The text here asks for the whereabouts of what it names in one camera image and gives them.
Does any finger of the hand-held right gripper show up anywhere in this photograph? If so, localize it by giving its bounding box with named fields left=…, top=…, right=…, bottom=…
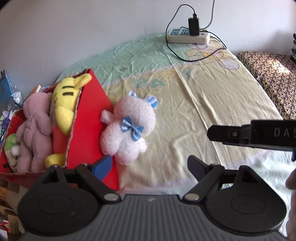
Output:
left=207, top=124, right=251, bottom=146

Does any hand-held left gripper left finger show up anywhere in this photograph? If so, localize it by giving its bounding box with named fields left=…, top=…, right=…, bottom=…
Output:
left=40, top=155, right=121, bottom=202

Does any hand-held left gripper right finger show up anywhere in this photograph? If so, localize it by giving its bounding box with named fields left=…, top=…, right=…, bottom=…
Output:
left=183, top=155, right=260, bottom=202

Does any red cardboard box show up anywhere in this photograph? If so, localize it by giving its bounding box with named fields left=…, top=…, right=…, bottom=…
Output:
left=0, top=68, right=119, bottom=192

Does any white plush with blue bow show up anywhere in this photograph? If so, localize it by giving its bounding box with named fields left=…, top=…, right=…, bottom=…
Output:
left=100, top=90, right=159, bottom=165

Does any pink plush bear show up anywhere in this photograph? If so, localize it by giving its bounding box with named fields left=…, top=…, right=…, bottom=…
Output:
left=16, top=92, right=54, bottom=173

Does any person's right hand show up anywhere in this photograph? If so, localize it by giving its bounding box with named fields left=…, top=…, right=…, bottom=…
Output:
left=285, top=168, right=296, bottom=238

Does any leopard print cloth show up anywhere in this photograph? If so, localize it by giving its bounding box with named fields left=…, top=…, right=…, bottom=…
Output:
left=237, top=51, right=296, bottom=121

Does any yellow plush tiger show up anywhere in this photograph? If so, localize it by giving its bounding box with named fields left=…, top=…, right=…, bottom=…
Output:
left=45, top=74, right=92, bottom=168

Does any green plush toy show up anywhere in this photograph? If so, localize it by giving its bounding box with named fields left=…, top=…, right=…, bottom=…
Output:
left=2, top=133, right=21, bottom=173

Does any small colourful box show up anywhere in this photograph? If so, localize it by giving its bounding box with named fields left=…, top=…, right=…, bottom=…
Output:
left=29, top=85, right=55, bottom=94

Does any brown cardboard box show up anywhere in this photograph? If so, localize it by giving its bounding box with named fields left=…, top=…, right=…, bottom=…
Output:
left=0, top=206, right=26, bottom=237

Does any white power strip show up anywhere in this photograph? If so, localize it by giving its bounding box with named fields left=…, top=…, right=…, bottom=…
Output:
left=167, top=28, right=210, bottom=44

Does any pile of mixed packaging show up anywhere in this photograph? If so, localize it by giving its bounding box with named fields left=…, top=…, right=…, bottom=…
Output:
left=0, top=109, right=18, bottom=144

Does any black charger adapter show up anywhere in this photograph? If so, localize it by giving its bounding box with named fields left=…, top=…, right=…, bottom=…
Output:
left=188, top=14, right=200, bottom=37

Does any blue plastic bag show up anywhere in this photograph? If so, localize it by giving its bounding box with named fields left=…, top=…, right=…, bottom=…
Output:
left=0, top=70, right=23, bottom=109

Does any white power cord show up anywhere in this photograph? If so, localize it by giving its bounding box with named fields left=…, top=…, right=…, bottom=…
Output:
left=201, top=0, right=215, bottom=30

